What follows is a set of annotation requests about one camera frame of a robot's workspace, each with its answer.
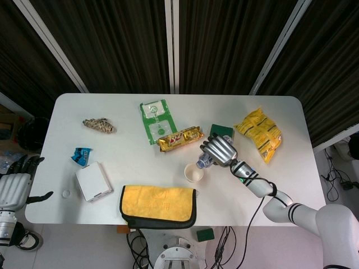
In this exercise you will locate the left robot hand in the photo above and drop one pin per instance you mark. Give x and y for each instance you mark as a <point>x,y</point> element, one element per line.
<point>12,187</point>

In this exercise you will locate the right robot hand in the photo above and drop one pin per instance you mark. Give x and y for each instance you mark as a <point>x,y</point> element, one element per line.
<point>223,151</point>

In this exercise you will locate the transparent plastic water bottle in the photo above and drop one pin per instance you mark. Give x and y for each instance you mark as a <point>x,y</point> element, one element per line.
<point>203,162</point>

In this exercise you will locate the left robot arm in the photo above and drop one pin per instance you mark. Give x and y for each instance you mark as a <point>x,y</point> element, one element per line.
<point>7,227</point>

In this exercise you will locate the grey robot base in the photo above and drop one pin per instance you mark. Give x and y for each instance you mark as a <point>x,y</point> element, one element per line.
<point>176,255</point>

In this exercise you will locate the white paper cup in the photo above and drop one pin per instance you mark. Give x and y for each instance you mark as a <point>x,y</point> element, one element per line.
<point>193,173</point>

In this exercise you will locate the white bottle cap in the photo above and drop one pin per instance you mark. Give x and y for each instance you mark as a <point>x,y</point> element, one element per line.
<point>66,193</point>

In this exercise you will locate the green yellow sponge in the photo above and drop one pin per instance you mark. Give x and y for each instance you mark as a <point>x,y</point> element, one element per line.
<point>218,129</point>

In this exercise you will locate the yellow snack bag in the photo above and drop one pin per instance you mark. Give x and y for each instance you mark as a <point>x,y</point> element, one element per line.
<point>259,131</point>

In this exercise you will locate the gold biscuit packet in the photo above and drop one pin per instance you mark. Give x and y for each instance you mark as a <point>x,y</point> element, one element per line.
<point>179,138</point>

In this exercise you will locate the black waste bin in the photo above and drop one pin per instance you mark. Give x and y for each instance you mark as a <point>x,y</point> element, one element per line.
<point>32,134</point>

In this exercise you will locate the brown cardboard box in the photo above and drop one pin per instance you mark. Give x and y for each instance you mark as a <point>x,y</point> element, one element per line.
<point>8,123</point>

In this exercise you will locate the green white plastic pouch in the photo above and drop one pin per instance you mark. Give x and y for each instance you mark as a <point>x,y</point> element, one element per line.
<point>155,123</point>

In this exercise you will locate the blue snack wrapper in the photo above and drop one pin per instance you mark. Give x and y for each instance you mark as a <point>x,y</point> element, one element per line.
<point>81,156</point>

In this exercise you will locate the white cardboard box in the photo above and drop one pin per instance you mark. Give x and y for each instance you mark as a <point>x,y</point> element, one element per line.
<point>92,182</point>

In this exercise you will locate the yellow black-edged microfiber cloth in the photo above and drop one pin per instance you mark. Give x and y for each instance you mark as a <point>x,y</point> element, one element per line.
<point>157,204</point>

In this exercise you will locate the small green sponge block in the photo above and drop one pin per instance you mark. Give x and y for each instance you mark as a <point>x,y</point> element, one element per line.
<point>205,234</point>

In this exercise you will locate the woven straw bundle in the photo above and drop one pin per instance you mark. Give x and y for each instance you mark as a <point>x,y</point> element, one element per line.
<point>98,126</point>

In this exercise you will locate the black pleated curtain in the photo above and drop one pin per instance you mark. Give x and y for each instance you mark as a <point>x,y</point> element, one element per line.
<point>112,42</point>

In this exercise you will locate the white upright frame post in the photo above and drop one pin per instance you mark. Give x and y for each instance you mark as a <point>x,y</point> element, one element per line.
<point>171,45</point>

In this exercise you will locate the white slanted frame post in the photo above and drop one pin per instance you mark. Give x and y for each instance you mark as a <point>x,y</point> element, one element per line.
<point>56,47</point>
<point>280,45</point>

